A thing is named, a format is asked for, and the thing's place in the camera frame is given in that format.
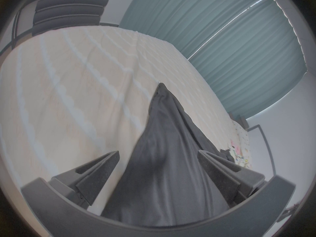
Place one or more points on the white printed pyjama garment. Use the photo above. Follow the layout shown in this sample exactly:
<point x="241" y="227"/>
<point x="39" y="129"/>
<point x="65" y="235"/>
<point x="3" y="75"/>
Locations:
<point x="240" y="157"/>

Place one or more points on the black shorts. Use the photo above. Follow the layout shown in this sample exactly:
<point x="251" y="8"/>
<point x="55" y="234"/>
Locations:
<point x="167" y="169"/>

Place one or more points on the bed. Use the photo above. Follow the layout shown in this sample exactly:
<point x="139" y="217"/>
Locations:
<point x="74" y="95"/>

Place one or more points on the blue-green curtain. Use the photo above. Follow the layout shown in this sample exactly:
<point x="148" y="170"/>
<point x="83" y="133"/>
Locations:
<point x="251" y="65"/>
<point x="172" y="13"/>

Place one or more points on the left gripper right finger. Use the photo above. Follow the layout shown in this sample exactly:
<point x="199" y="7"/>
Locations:
<point x="232" y="179"/>

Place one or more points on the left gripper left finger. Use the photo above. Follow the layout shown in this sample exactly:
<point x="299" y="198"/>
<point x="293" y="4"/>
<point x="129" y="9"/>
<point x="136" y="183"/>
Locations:
<point x="93" y="179"/>

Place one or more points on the grey bedside table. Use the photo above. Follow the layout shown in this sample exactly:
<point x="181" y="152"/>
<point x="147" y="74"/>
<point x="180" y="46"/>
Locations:
<point x="237" y="118"/>

